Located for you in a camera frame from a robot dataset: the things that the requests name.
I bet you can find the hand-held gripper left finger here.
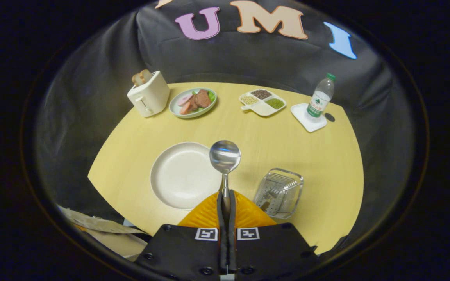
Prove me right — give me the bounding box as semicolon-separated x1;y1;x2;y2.
134;190;227;281

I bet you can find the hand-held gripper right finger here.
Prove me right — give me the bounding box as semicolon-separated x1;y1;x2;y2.
228;190;319;281

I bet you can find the metal fork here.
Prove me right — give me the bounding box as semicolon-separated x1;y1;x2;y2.
262;183;288;207

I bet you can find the metal spoon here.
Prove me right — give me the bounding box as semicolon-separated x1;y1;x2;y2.
209;140;241;225

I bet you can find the large white plate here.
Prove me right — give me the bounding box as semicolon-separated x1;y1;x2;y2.
150;142;222;210

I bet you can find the clear plastic container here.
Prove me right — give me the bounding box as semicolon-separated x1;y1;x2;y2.
253;168;304;219

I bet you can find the green plate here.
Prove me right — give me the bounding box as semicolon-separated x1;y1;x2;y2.
169;87;218;119

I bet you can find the white divided dish with grains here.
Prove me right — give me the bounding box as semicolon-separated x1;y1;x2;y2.
239;89;287;117

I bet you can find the brown meat slice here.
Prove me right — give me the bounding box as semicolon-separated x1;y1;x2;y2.
194;89;212;108

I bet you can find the crumpled brown paper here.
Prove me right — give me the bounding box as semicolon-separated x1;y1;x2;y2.
58;205;144;235

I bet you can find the white square coaster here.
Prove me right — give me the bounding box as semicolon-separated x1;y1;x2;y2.
291;103;327;133

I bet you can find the white toaster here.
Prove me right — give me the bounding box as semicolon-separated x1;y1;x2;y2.
127;71;170;118

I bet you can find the clear water bottle green cap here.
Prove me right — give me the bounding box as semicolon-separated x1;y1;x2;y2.
307;73;336;119

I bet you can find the black backdrop cloth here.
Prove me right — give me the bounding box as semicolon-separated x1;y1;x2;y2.
34;0;417;258

